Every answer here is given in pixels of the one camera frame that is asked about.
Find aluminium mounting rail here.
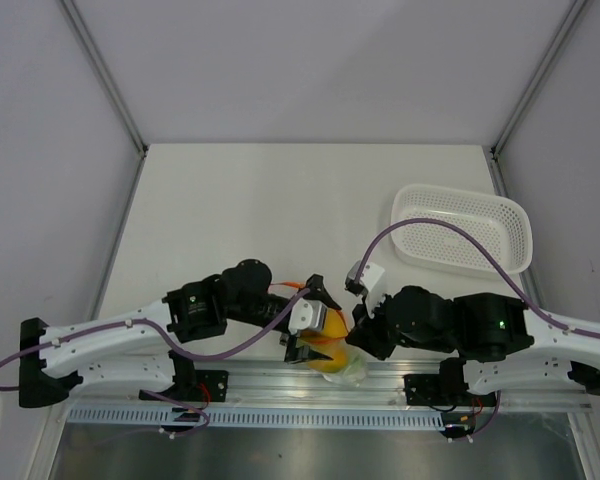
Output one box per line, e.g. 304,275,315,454
69,357,592,414

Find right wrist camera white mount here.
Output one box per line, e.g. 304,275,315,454
345,260,386,300

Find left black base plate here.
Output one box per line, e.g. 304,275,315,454
176,369,229,403

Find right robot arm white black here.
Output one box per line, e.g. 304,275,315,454
346,286,600,405

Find mango yellow green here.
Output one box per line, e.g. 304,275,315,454
308,350,349,374

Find white perforated plastic basket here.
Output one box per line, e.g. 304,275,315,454
390,184,533,278

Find clear zip bag orange zipper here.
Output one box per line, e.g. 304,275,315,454
269,281,370,389

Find aluminium frame post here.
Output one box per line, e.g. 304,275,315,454
56,0,148,157
490,0,595,162

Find left aluminium frame post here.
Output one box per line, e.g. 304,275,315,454
56,0,148,157

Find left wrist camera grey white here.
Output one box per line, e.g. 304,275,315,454
287,299,328,335

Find yellow orange fruit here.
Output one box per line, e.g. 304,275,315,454
321,309,349,339

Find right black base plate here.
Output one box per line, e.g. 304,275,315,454
403,374,497,413

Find green apple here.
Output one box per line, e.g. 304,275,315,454
341,353,368,386

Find right aluminium frame post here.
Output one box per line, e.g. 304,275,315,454
490,0,595,162

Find slotted white cable duct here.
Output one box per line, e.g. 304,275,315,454
67,404,445,431

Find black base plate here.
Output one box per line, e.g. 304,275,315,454
176,369,229,403
403,374,497,413

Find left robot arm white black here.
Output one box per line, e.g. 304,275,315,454
17,259,347,409

